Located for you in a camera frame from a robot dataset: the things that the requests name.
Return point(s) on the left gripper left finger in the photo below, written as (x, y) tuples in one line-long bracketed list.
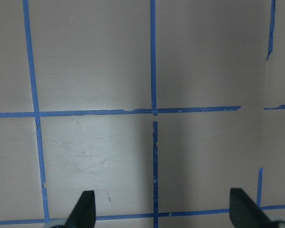
[(83, 214)]

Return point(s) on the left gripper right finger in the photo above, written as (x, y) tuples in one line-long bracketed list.
[(244, 212)]

